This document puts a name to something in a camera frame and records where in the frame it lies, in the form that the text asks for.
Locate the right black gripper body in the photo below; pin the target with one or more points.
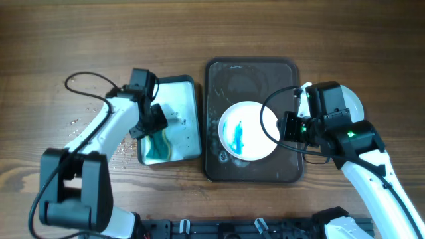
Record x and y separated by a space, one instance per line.
289 127

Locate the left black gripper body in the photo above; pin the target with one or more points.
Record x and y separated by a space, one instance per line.
149 125

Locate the pale grey plate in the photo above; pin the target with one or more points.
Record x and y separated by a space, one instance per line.
351 101

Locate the green and yellow sponge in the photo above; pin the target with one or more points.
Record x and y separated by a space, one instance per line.
158 147

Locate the white plate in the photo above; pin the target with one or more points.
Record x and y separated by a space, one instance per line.
248 131

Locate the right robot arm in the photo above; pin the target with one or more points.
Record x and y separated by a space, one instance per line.
360 153

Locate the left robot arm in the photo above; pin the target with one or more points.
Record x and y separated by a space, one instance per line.
75 189

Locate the black tray with white water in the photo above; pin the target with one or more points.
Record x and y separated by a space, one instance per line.
178 101

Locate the dark brown serving tray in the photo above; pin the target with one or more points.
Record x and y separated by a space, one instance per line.
230 80

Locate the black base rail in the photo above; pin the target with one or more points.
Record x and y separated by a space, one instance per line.
296 228

